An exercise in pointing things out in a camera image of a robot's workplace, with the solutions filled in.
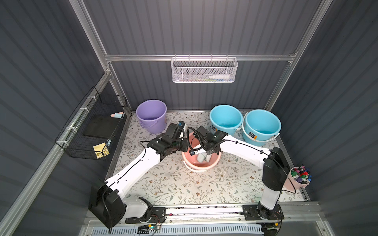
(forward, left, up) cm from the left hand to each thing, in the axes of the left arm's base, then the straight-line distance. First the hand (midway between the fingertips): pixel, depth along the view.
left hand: (188, 143), depth 78 cm
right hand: (+5, -11, -5) cm, 13 cm away
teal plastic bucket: (+25, -53, -17) cm, 61 cm away
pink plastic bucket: (-1, -1, -18) cm, 19 cm away
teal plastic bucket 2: (+27, -26, -9) cm, 38 cm away
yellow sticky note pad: (-12, +36, +14) cm, 40 cm away
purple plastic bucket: (+34, +28, -12) cm, 45 cm away
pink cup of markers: (-16, -56, -8) cm, 59 cm away
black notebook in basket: (+5, +44, +10) cm, 45 cm away
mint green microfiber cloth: (-1, -9, -13) cm, 15 cm away
